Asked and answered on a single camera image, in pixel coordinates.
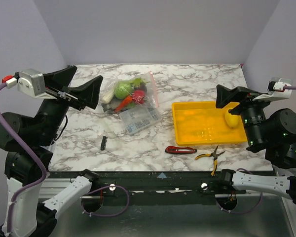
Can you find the red utility knife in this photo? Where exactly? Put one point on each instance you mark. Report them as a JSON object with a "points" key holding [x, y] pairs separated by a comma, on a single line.
{"points": [[180, 150]]}

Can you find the green cabbage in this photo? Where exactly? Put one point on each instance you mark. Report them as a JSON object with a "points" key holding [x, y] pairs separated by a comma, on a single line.
{"points": [[122, 89]]}

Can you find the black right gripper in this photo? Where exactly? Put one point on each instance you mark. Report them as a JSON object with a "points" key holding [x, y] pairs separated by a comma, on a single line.
{"points": [[243, 105]]}

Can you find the black ic chip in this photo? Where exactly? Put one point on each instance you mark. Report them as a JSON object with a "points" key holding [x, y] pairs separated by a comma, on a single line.
{"points": [[103, 143]]}

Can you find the clear plastic screw box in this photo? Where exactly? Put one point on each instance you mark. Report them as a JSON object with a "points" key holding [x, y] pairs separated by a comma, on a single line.
{"points": [[139, 118]]}

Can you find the red tomato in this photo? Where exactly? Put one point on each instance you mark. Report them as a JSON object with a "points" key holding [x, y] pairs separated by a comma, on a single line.
{"points": [[138, 96]]}

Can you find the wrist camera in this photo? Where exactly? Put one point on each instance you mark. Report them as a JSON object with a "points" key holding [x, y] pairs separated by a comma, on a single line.
{"points": [[30, 82], [277, 90]]}

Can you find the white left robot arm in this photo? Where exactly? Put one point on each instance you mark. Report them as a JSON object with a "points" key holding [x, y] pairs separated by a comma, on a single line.
{"points": [[26, 141]]}

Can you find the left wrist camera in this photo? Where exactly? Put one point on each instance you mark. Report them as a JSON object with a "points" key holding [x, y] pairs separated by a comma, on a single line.
{"points": [[30, 82]]}

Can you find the red chili pepper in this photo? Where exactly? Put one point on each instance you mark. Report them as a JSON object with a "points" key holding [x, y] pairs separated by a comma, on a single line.
{"points": [[127, 100]]}

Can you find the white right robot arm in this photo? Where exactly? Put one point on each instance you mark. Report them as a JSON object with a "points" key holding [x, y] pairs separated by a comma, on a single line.
{"points": [[275, 135]]}

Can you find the yellow plastic tray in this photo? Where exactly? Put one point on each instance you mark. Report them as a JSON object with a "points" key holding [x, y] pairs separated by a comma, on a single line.
{"points": [[201, 123]]}

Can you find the yellow handled pliers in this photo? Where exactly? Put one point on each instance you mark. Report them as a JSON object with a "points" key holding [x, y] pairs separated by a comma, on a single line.
{"points": [[215, 156]]}

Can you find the grey toy fish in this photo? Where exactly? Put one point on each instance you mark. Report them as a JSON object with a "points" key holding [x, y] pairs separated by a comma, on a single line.
{"points": [[110, 108]]}

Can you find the yellow lemon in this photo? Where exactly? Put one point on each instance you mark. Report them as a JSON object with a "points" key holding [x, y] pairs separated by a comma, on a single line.
{"points": [[231, 120]]}

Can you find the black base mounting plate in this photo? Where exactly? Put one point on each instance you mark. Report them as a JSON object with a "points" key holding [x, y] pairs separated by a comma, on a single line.
{"points": [[153, 188]]}

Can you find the green celery stalk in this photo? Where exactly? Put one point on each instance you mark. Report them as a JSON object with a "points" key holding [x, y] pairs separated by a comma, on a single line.
{"points": [[109, 95]]}

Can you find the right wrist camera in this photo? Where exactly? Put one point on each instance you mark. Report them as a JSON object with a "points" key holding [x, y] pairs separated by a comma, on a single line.
{"points": [[277, 90]]}

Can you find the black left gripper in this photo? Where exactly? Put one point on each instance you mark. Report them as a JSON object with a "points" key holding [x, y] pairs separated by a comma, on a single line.
{"points": [[89, 94]]}

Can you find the clear zip top bag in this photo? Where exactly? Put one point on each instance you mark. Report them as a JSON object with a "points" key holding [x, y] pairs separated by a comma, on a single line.
{"points": [[151, 95]]}

